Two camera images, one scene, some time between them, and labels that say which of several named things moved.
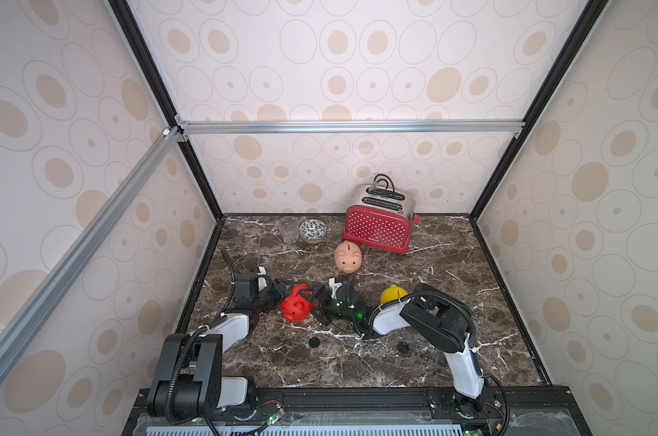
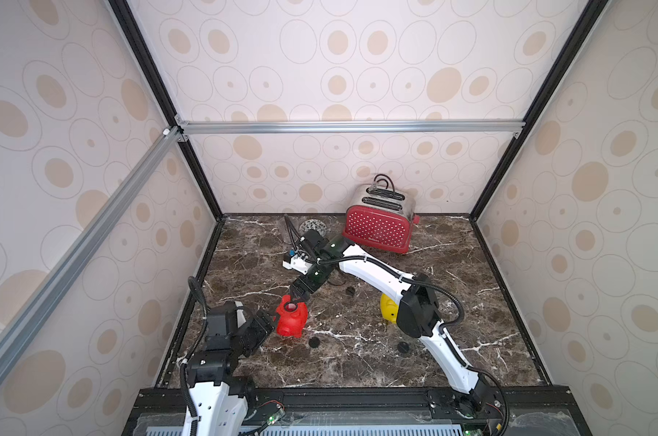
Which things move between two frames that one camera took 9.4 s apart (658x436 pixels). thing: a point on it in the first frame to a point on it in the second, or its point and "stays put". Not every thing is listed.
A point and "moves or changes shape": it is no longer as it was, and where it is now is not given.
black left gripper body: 270,298 to 248,336
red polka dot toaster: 381,215 stays put
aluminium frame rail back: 304,128 stays put
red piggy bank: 295,308 moves or changes shape
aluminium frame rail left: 163,149 stays put
